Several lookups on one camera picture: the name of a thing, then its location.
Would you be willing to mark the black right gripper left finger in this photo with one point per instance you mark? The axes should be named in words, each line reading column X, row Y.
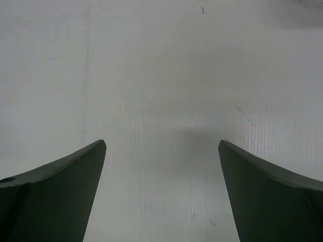
column 52, row 202

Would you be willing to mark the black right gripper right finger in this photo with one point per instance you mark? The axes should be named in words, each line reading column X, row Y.
column 270, row 203

